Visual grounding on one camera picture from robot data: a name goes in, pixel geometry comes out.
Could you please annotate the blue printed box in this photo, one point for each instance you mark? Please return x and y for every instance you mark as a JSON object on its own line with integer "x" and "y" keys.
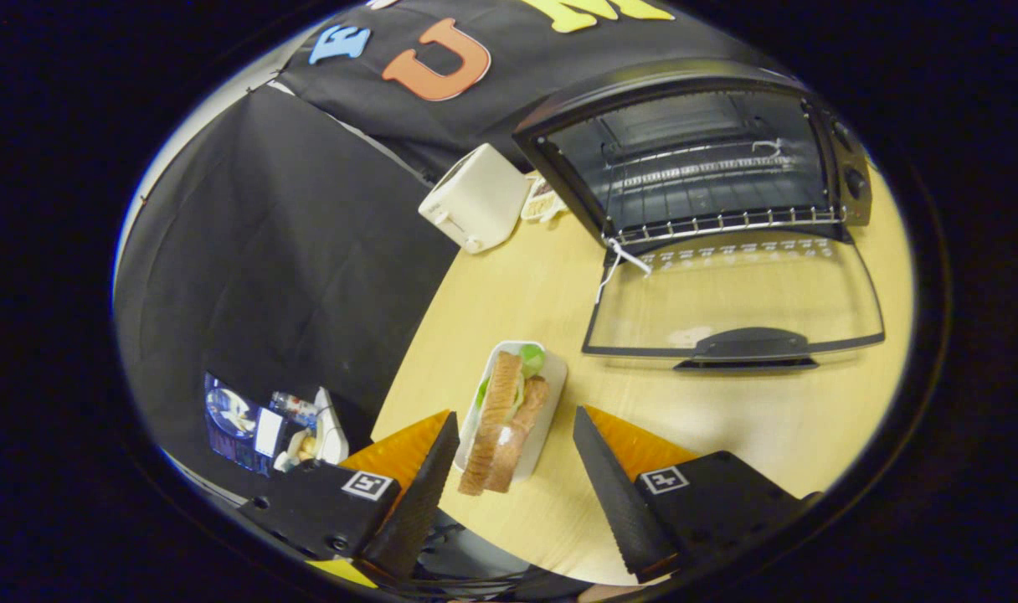
{"x": 233, "y": 419}

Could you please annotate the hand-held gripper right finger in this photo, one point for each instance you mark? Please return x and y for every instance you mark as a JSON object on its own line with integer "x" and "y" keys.
{"x": 622, "y": 502}

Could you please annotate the black toaster oven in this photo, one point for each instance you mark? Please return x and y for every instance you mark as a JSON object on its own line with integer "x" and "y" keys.
{"x": 752, "y": 342}

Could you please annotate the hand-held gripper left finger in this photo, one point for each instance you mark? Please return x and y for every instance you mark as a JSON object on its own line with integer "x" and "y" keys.
{"x": 417, "y": 502}

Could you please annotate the small plastic bottle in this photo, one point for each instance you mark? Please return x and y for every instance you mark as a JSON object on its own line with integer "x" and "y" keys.
{"x": 294, "y": 405}

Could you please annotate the toast bread sandwich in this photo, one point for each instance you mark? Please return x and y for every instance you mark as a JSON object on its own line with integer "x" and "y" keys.
{"x": 501, "y": 402}

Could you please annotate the white rectangular tray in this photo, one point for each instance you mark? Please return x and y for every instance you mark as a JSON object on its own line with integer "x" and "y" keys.
{"x": 553, "y": 387}

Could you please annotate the small white food dish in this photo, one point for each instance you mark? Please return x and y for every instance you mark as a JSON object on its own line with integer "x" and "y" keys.
{"x": 542, "y": 203}

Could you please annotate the black backdrop cloth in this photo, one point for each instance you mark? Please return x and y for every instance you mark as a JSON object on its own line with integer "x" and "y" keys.
{"x": 291, "y": 251}

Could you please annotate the white pop-up toaster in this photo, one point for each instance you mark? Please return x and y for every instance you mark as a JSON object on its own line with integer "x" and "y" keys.
{"x": 484, "y": 197}

